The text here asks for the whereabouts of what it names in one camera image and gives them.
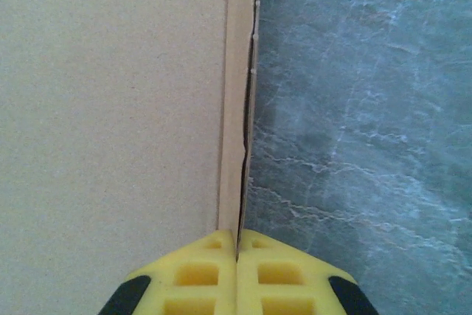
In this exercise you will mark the brown cardboard box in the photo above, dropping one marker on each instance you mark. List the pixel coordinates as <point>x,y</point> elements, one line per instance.
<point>110,108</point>

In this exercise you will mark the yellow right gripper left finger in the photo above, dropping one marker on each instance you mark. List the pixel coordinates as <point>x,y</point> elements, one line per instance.
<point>206,293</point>

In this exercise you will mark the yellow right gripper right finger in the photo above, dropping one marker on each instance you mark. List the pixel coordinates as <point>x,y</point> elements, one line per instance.
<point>317,293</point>

